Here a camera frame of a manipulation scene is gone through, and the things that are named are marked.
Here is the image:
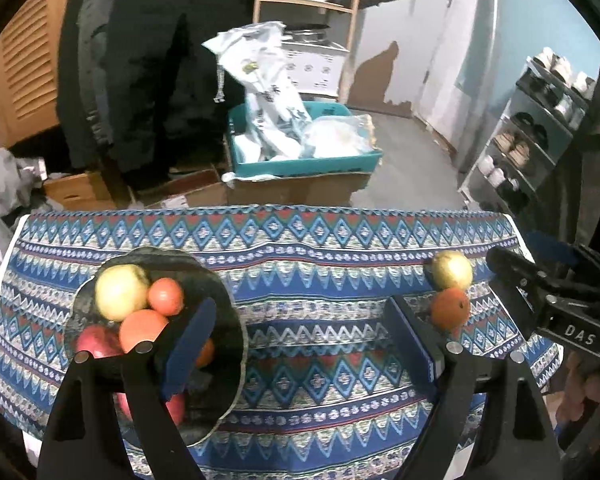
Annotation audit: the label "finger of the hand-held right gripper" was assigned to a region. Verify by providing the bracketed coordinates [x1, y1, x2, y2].
[527, 232, 582, 277]
[486, 246, 552, 333]

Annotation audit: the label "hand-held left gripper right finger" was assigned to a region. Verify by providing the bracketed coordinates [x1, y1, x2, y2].
[384, 295, 565, 480]

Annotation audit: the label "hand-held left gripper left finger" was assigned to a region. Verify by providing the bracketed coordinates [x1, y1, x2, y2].
[36, 296, 220, 480]

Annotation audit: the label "small tangerine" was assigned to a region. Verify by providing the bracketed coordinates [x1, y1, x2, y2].
[195, 337, 216, 368]
[147, 277, 186, 317]

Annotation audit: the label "scalloped glass plate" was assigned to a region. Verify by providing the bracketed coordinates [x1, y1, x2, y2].
[64, 247, 249, 447]

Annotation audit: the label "medium orange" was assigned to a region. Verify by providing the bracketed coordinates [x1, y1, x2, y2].
[430, 287, 471, 331]

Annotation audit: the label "large orange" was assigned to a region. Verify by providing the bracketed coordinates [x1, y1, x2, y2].
[119, 309, 170, 354]

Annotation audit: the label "yellow-green blushed apple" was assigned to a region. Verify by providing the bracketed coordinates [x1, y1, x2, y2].
[430, 251, 474, 292]

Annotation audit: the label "red apple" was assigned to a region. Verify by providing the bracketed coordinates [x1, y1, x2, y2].
[75, 324, 123, 359]
[117, 390, 187, 426]

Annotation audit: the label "pale yellow apple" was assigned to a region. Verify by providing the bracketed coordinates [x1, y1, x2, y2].
[95, 264, 151, 322]

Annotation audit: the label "person's right hand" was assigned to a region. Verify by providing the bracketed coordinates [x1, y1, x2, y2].
[555, 352, 600, 427]

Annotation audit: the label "white shoe rack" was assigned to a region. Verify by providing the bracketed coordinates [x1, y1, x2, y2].
[457, 47, 600, 211]

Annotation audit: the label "blue patterned tablecloth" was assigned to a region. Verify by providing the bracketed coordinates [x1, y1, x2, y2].
[0, 205, 563, 480]

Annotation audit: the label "flattened cardboard box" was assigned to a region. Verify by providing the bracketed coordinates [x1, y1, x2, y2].
[130, 167, 228, 208]

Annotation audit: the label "large cardboard box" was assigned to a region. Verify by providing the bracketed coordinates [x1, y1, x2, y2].
[222, 135, 373, 207]

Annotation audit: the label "small cardboard box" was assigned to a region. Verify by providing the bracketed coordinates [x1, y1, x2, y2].
[42, 170, 131, 211]

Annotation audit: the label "teal plastic bin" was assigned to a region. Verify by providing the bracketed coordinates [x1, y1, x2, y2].
[225, 101, 383, 178]

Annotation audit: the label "clear plastic bag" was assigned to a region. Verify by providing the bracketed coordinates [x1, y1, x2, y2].
[302, 115, 376, 160]

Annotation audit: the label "white door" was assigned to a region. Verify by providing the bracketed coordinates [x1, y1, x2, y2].
[417, 0, 498, 171]

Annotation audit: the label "grey crumpled clothing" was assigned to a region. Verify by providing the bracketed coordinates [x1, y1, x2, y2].
[0, 149, 48, 211]

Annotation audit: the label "white printed plastic bag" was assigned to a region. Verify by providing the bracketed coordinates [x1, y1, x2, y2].
[201, 21, 313, 161]

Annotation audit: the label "dark hanging coats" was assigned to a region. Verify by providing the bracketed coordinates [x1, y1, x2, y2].
[55, 0, 256, 188]

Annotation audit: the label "white patterned box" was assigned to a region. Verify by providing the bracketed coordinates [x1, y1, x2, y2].
[285, 42, 348, 98]

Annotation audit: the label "wooden shelf unit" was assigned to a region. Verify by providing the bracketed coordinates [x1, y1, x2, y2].
[252, 0, 366, 98]

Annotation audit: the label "wooden louvred cabinet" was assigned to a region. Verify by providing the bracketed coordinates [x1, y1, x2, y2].
[0, 0, 73, 151]

